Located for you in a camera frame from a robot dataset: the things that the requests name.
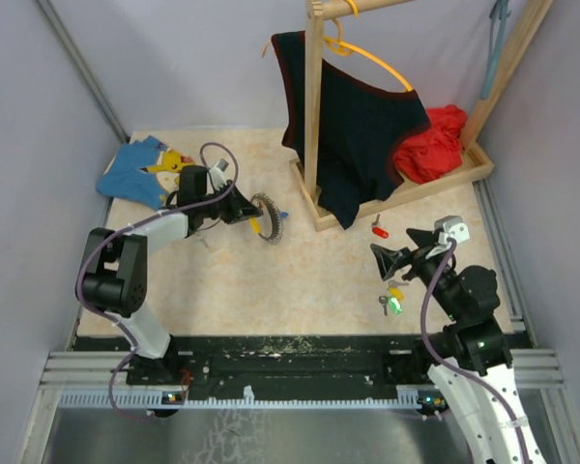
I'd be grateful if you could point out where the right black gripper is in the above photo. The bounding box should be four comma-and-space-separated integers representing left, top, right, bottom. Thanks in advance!
370, 227, 463, 320

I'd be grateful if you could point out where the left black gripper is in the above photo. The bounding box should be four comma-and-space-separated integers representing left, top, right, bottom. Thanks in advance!
198, 179, 263, 224

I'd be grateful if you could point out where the large keyring with keys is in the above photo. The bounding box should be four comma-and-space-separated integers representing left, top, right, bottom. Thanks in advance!
249, 192, 284, 245

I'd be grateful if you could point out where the red tag key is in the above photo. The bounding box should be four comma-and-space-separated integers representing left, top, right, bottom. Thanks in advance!
371, 215, 389, 239

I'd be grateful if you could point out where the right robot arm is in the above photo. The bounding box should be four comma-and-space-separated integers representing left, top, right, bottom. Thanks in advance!
370, 216, 545, 463

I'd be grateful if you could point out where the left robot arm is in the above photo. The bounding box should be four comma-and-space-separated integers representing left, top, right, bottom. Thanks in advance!
75, 160, 262, 384

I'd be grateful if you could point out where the yellow tag key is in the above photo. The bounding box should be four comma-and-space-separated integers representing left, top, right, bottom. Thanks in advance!
388, 279, 409, 301

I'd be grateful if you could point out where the green tag key right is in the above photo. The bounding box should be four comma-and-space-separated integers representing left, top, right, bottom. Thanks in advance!
378, 296, 402, 316

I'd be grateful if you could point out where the wooden clothes rack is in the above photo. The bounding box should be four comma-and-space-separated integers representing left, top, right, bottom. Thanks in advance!
291, 1, 553, 232

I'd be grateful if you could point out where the blue pikachu shirt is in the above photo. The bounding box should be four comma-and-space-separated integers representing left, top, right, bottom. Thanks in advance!
96, 136, 194, 210

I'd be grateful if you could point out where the red crumpled cloth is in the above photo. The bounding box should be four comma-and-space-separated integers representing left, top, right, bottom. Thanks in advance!
393, 104, 467, 184

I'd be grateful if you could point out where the dark navy tank top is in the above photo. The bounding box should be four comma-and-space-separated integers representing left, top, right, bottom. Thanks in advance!
270, 31, 433, 231

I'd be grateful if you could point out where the yellow clothes hanger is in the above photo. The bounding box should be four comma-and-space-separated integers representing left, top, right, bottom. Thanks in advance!
262, 0, 415, 93

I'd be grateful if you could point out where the blue clothes hanger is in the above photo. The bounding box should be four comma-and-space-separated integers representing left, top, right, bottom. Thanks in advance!
480, 0, 510, 101

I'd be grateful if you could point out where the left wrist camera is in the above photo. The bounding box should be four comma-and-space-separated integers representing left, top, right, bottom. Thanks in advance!
209, 159, 229, 191

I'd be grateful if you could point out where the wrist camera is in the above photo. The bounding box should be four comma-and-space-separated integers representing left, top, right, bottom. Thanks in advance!
434, 216, 470, 245
209, 159, 229, 191

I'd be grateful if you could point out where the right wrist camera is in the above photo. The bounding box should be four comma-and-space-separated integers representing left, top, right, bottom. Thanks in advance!
434, 216, 470, 245

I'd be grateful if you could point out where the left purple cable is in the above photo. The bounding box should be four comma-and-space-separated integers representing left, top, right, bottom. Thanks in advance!
74, 141, 241, 422

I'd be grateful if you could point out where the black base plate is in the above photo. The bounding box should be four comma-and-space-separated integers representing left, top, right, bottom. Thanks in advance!
72, 333, 533, 402

